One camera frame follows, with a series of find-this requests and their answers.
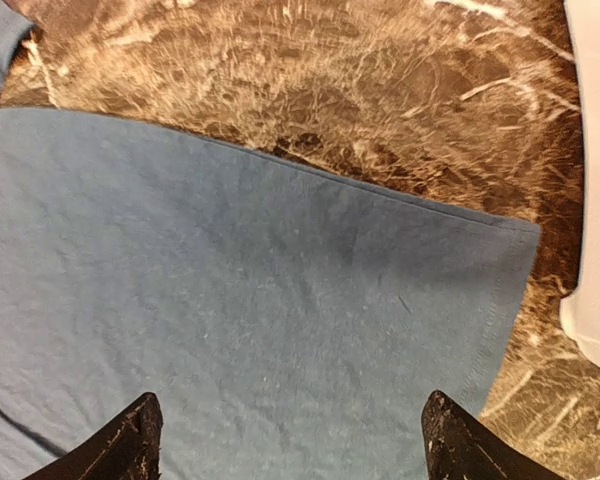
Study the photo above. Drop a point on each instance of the dark blue garment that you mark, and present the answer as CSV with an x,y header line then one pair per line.
x,y
291,322

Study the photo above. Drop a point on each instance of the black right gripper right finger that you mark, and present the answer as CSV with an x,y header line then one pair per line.
x,y
459,447

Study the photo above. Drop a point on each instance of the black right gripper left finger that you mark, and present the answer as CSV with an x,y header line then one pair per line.
x,y
127,447

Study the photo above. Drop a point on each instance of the white plastic laundry bin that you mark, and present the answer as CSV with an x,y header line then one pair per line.
x,y
580,311

